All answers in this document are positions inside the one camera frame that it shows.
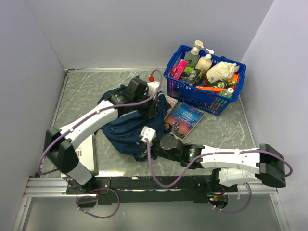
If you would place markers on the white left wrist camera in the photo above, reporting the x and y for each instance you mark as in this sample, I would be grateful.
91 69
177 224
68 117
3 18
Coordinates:
153 86

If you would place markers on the beige cloth bag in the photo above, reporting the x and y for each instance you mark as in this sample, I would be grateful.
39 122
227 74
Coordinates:
223 71

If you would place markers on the grey-green pump bottle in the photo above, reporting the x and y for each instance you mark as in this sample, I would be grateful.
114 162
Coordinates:
192 56

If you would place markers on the Little Women floral book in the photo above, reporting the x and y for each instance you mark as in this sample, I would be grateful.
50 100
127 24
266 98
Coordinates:
173 104

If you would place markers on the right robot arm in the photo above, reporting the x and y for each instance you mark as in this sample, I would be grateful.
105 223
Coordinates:
229 166

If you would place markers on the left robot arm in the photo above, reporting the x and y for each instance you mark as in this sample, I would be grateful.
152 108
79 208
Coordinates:
60 144

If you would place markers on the cream pump bottle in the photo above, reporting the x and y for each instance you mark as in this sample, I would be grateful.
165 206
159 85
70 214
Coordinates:
205 62

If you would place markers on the green drink bottle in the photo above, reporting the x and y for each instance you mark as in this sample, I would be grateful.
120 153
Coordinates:
228 93

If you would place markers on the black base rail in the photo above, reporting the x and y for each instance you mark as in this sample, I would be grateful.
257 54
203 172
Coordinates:
144 189

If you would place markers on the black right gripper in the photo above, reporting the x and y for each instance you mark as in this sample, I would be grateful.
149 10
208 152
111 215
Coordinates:
153 143

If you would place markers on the black green box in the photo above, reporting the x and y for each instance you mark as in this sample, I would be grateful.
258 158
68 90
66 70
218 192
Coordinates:
191 76

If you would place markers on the pink box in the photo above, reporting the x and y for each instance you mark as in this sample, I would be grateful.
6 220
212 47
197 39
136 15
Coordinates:
177 70

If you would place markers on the white notebook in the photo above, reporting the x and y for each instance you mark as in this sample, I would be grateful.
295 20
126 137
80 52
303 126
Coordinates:
87 154

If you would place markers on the navy blue student backpack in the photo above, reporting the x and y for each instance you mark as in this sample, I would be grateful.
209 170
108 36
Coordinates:
124 132

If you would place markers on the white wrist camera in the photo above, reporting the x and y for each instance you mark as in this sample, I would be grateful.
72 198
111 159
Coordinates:
153 86
147 134

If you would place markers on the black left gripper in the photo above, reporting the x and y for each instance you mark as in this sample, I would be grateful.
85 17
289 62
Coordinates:
151 111

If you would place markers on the Jane Eyre blue book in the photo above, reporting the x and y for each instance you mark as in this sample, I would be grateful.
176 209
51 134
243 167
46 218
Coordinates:
182 120

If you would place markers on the aluminium frame rail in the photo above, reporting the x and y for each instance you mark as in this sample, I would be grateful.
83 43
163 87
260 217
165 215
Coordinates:
57 187

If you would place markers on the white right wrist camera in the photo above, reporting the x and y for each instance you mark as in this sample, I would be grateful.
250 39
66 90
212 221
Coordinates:
147 134

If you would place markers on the dark glass bottle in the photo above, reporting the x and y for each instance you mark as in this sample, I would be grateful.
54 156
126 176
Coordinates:
223 84

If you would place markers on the blue plastic basket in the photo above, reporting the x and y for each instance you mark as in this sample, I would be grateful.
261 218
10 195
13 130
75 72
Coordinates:
195 97

